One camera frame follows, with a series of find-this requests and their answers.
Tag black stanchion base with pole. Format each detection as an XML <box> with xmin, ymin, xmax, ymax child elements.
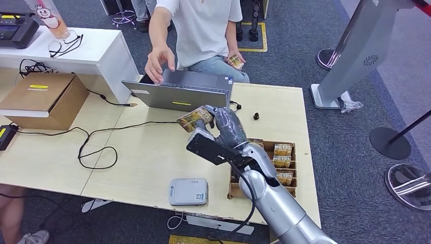
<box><xmin>370</xmin><ymin>109</ymin><xmax>431</xmax><ymax>160</ymax></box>

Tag stack of cards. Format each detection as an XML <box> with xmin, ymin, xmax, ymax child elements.
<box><xmin>228</xmin><ymin>53</ymin><xmax>245</xmax><ymax>70</ymax></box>

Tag grey laptop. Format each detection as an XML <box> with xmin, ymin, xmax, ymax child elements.
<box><xmin>121</xmin><ymin>69</ymin><xmax>234</xmax><ymax>113</ymax></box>

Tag silver kiosk stand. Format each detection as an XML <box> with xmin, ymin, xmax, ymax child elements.
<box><xmin>310</xmin><ymin>0</ymin><xmax>415</xmax><ymax>110</ymax></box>

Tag clear plastic bag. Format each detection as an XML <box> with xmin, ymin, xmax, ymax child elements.
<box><xmin>337</xmin><ymin>90</ymin><xmax>364</xmax><ymax>113</ymax></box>

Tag chrome stool base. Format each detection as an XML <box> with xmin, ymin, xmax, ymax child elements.
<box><xmin>111</xmin><ymin>0</ymin><xmax>137</xmax><ymax>29</ymax></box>

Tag white desk foot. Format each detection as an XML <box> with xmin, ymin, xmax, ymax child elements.
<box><xmin>186</xmin><ymin>215</ymin><xmax>255</xmax><ymax>235</ymax></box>
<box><xmin>81</xmin><ymin>198</ymin><xmax>113</xmax><ymax>214</ymax></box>

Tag person's left hand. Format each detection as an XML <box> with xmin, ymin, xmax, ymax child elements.
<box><xmin>226</xmin><ymin>49</ymin><xmax>247</xmax><ymax>70</ymax></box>

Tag brown cardboard box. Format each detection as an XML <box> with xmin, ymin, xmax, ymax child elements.
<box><xmin>0</xmin><ymin>72</ymin><xmax>90</xmax><ymax>131</ymax></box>

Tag person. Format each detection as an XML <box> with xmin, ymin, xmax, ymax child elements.
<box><xmin>130</xmin><ymin>0</ymin><xmax>159</xmax><ymax>33</ymax></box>
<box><xmin>144</xmin><ymin>0</ymin><xmax>251</xmax><ymax>84</ymax></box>
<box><xmin>0</xmin><ymin>183</ymin><xmax>50</xmax><ymax>244</ymax></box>

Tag yellow brown ID card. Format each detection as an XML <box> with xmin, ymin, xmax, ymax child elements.
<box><xmin>177</xmin><ymin>106</ymin><xmax>214</xmax><ymax>133</ymax></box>

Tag red barrier belt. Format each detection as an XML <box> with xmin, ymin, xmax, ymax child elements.
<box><xmin>411</xmin><ymin>0</ymin><xmax>431</xmax><ymax>18</ymax></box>

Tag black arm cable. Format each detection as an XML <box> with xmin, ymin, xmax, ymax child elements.
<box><xmin>207</xmin><ymin>155</ymin><xmax>257</xmax><ymax>242</ymax></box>

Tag yellow floor tape square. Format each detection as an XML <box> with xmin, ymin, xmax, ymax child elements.
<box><xmin>237</xmin><ymin>22</ymin><xmax>268</xmax><ymax>53</ymax></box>

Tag black power adapter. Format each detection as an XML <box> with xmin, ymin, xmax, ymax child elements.
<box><xmin>0</xmin><ymin>125</ymin><xmax>19</xmax><ymax>151</ymax></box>

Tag yellow floor mat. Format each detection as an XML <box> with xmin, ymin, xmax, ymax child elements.
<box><xmin>168</xmin><ymin>235</ymin><xmax>236</xmax><ymax>244</ymax></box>

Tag grey white card reader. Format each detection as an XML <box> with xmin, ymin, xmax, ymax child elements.
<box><xmin>168</xmin><ymin>178</ymin><xmax>208</xmax><ymax>206</ymax></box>

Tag black cable with plug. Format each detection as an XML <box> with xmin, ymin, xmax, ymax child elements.
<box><xmin>19</xmin><ymin>59</ymin><xmax>138</xmax><ymax>108</ymax></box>

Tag black control device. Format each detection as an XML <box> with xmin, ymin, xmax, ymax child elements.
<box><xmin>0</xmin><ymin>13</ymin><xmax>40</xmax><ymax>50</ymax></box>

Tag snowman print drink cup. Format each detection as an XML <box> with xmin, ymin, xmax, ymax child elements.
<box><xmin>24</xmin><ymin>0</ymin><xmax>71</xmax><ymax>40</ymax></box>

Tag white cable loop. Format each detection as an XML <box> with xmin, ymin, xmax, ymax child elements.
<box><xmin>167</xmin><ymin>212</ymin><xmax>188</xmax><ymax>231</ymax></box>

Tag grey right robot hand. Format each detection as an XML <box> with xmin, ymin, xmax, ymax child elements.
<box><xmin>195</xmin><ymin>105</ymin><xmax>248</xmax><ymax>149</ymax></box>

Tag person's right hand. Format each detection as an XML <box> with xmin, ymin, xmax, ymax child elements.
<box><xmin>144</xmin><ymin>46</ymin><xmax>176</xmax><ymax>84</ymax></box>

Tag wooden card holder box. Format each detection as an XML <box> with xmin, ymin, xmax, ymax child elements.
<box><xmin>227</xmin><ymin>138</ymin><xmax>298</xmax><ymax>200</ymax></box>

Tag yellow hotel key card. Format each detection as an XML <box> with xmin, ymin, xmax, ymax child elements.
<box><xmin>273</xmin><ymin>143</ymin><xmax>293</xmax><ymax>157</ymax></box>
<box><xmin>272</xmin><ymin>156</ymin><xmax>292</xmax><ymax>169</ymax></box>
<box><xmin>276</xmin><ymin>172</ymin><xmax>294</xmax><ymax>187</ymax></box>

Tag long black power cable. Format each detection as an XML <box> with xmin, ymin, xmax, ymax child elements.
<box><xmin>9</xmin><ymin>100</ymin><xmax>242</xmax><ymax>170</ymax></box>

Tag chrome stanchion base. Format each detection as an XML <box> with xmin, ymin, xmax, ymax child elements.
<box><xmin>385</xmin><ymin>164</ymin><xmax>431</xmax><ymax>211</ymax></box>
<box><xmin>316</xmin><ymin>48</ymin><xmax>343</xmax><ymax>71</ymax></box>

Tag black framed eyeglasses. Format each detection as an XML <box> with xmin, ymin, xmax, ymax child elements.
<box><xmin>48</xmin><ymin>30</ymin><xmax>84</xmax><ymax>58</ymax></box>

